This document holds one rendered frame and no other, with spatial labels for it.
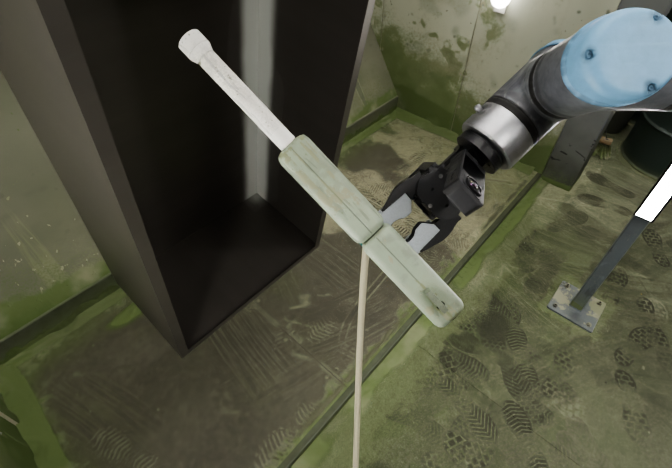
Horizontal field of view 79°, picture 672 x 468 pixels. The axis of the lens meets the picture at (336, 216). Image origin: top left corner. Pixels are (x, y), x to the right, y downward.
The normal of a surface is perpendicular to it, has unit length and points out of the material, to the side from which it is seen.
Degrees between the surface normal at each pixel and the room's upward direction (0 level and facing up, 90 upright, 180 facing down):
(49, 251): 57
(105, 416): 0
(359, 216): 52
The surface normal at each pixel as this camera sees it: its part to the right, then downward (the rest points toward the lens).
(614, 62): -0.10, 0.09
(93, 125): 0.73, 0.60
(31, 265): 0.62, 0.01
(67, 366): 0.00, -0.71
